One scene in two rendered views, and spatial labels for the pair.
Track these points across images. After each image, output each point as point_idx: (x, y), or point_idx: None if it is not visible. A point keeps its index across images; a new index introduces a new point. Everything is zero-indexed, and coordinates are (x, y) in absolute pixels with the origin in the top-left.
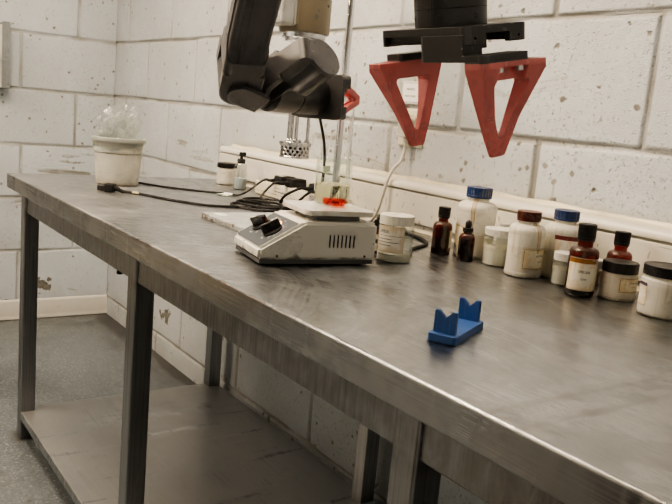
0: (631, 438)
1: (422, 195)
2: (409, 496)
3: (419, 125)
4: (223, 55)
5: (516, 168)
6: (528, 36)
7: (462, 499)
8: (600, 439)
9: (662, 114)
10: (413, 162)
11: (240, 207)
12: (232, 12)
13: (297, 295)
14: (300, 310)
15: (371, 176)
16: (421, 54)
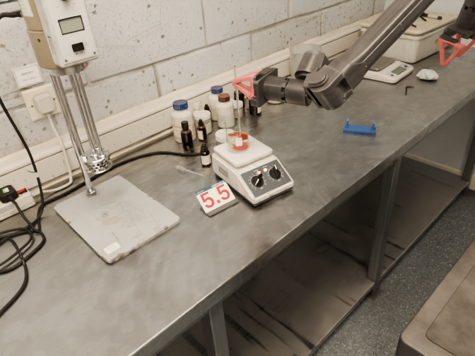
0: (421, 107)
1: (100, 137)
2: (399, 169)
3: (444, 59)
4: (354, 80)
5: (147, 85)
6: (126, 3)
7: None
8: (427, 109)
9: (211, 27)
10: (56, 125)
11: (26, 258)
12: (381, 52)
13: (345, 166)
14: (370, 161)
15: (34, 157)
16: (474, 37)
